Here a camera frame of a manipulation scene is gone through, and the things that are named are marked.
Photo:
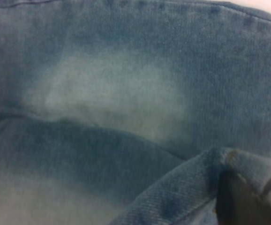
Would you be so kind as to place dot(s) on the blue denim shorts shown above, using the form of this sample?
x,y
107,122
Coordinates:
x,y
102,93

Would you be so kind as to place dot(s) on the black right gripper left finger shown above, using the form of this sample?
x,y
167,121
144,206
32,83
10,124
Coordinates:
x,y
236,206

